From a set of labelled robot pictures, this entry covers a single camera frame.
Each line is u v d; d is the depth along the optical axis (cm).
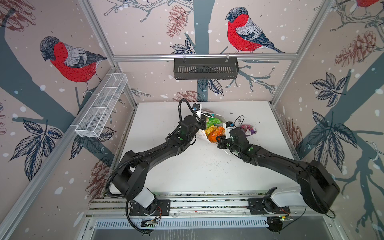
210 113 81
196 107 69
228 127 76
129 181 43
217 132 85
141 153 48
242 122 110
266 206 66
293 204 53
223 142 75
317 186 42
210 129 88
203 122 72
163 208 73
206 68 104
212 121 85
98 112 75
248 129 95
